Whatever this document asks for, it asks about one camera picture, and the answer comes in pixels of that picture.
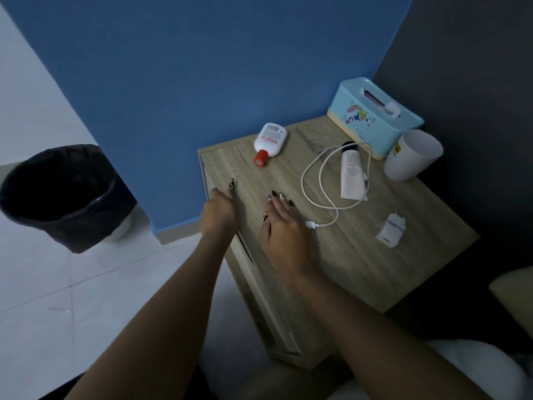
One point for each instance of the person's right hand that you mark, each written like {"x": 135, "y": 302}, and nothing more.
{"x": 287, "y": 241}

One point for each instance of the person's left hand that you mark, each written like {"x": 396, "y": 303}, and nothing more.
{"x": 218, "y": 216}

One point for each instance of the white cup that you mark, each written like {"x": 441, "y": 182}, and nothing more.
{"x": 410, "y": 158}

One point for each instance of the black lined trash bin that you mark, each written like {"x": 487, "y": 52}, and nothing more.
{"x": 62, "y": 191}

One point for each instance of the person's right forearm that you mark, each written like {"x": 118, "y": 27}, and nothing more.
{"x": 374, "y": 341}

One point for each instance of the person's left forearm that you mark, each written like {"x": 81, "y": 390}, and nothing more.
{"x": 158, "y": 329}

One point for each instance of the wooden nightstand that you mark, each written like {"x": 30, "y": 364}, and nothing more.
{"x": 374, "y": 279}

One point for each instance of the person's black trousers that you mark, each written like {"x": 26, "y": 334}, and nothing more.
{"x": 204, "y": 387}

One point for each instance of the white bottle with red cap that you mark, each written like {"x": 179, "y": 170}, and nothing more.
{"x": 270, "y": 139}

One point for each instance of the white tube with black cap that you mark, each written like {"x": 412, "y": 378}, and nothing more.
{"x": 353, "y": 174}

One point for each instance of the white charger adapter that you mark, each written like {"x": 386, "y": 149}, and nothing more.
{"x": 390, "y": 233}

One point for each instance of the light blue tissue box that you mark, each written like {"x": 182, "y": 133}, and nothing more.
{"x": 366, "y": 116}

